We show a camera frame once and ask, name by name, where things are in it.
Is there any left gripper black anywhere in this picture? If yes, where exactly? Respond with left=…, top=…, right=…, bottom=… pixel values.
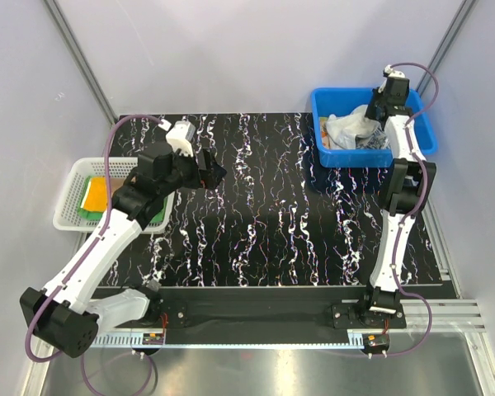
left=159, top=145, right=227, bottom=197

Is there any light grey towel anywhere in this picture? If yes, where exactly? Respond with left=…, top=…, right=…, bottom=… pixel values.
left=324, top=105, right=380, bottom=150

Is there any green microfiber towel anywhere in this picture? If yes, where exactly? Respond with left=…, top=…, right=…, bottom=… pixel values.
left=77, top=177, right=167, bottom=223

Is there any brown yellow towel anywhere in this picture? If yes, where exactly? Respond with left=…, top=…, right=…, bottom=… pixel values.
left=78, top=177, right=108, bottom=213

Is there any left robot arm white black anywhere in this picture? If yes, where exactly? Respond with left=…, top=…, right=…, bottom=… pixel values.
left=20, top=141, right=227, bottom=362

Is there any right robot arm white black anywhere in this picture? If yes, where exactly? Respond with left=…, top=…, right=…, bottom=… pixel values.
left=357, top=71, right=436, bottom=328

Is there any grey blue patterned towel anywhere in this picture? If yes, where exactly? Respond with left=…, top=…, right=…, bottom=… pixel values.
left=356, top=127, right=390, bottom=150

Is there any blue plastic bin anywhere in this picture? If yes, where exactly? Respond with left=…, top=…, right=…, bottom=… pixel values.
left=310, top=87, right=438, bottom=168

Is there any orange patterned cloth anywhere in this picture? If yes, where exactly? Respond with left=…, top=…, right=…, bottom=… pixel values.
left=319, top=117, right=332, bottom=149

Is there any black marble pattern mat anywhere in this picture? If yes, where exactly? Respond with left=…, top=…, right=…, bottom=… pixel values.
left=101, top=113, right=387, bottom=289

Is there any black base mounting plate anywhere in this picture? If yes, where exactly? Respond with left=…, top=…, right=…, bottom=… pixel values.
left=114, top=286, right=408, bottom=346

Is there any white perforated plastic basket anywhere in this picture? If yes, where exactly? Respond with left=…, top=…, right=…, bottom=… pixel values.
left=53, top=157, right=176, bottom=233

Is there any left small circuit board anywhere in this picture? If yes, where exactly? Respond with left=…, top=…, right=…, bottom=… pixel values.
left=142, top=332, right=165, bottom=345

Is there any small circuit board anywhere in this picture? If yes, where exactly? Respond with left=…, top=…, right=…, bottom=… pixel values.
left=365, top=333, right=390, bottom=350
left=142, top=332, right=165, bottom=345

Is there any right small circuit board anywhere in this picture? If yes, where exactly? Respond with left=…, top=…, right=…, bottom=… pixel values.
left=365, top=333, right=390, bottom=350

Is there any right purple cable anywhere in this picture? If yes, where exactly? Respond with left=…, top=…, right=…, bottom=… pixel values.
left=366, top=61, right=441, bottom=358

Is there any purple cable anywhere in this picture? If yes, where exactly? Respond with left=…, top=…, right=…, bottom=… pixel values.
left=366, top=61, right=441, bottom=358
left=24, top=114, right=170, bottom=395

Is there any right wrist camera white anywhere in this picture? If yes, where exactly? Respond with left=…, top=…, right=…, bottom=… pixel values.
left=378, top=64, right=406, bottom=92

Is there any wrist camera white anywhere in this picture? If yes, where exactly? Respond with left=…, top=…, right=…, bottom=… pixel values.
left=378, top=64, right=406, bottom=92
left=166, top=120, right=196, bottom=158

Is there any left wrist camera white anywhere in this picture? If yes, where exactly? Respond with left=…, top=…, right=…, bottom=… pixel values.
left=166, top=120, right=196, bottom=158

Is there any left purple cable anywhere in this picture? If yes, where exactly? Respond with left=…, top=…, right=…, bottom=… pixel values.
left=24, top=114, right=170, bottom=395

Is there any right aluminium frame post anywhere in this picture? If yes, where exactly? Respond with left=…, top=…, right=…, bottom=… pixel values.
left=427, top=0, right=479, bottom=76

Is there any aluminium frame post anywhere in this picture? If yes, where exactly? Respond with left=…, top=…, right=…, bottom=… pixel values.
left=427, top=0, right=479, bottom=76
left=42, top=0, right=119, bottom=124

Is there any aluminium rail front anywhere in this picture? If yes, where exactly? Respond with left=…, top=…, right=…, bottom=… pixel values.
left=36, top=299, right=488, bottom=331

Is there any left aluminium frame post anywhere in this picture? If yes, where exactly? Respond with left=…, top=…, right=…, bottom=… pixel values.
left=42, top=0, right=119, bottom=124

